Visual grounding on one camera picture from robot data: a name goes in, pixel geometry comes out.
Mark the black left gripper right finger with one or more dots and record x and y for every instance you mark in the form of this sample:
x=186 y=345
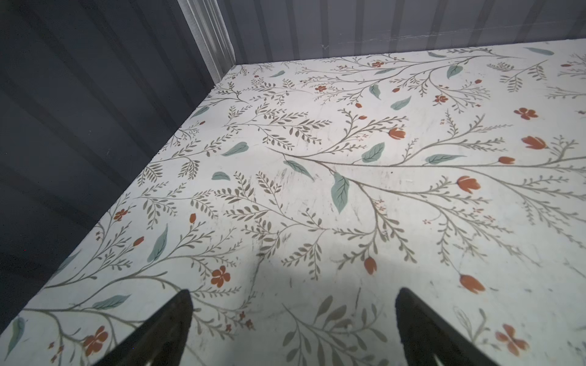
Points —
x=428 y=339

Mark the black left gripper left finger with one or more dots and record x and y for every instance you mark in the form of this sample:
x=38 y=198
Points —
x=160 y=340

